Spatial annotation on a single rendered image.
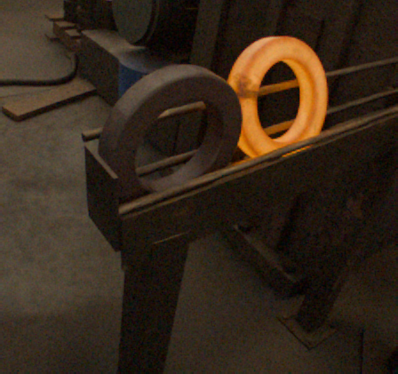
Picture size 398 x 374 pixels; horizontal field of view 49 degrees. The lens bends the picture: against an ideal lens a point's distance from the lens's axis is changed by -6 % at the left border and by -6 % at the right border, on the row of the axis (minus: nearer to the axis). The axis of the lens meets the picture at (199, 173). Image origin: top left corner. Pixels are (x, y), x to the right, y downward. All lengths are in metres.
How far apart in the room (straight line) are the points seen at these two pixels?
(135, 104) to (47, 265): 0.91
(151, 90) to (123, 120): 0.04
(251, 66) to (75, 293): 0.83
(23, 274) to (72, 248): 0.17
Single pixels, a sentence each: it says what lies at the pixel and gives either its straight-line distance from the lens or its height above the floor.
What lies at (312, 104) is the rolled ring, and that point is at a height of 0.68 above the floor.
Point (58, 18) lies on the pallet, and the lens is 2.97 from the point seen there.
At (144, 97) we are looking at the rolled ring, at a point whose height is 0.75.
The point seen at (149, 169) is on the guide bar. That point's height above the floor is 0.62.
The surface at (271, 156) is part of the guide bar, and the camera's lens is 0.63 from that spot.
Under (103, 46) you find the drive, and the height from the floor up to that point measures 0.25.
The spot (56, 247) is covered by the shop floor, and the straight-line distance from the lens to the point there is 1.38.
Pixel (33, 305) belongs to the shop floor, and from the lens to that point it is 1.24.
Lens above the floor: 0.95
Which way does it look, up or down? 33 degrees down
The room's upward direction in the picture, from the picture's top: 11 degrees clockwise
